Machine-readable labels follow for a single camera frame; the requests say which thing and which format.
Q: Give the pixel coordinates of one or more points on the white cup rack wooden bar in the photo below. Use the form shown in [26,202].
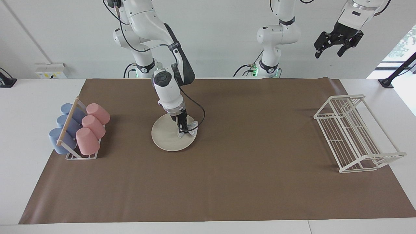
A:
[70,118]

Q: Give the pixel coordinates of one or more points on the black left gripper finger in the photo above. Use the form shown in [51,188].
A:
[321,40]
[352,44]

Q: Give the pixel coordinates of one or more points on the bright window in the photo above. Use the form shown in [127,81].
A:
[408,42]

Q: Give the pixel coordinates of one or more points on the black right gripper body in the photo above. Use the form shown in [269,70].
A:
[178,117]

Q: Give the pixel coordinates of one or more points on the blue plastic cup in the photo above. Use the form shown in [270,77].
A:
[63,122]
[66,108]
[57,143]

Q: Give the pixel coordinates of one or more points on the cream round plate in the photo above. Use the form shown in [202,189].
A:
[165,136]

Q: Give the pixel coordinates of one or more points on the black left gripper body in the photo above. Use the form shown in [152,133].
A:
[344,34]

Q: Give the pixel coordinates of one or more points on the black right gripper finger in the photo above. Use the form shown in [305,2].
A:
[180,127]
[186,126]

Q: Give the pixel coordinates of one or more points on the white wall socket box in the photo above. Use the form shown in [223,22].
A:
[50,71]

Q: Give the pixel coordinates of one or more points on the pink plastic cup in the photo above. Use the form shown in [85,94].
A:
[93,126]
[87,142]
[98,113]

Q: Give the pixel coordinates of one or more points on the clear bubble wrap piece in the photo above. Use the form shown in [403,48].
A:
[193,128]

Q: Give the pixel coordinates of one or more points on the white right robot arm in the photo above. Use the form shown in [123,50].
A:
[149,26]

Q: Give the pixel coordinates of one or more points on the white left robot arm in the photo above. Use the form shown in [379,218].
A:
[276,35]

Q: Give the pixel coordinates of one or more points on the brown table mat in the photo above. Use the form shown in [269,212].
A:
[227,182]

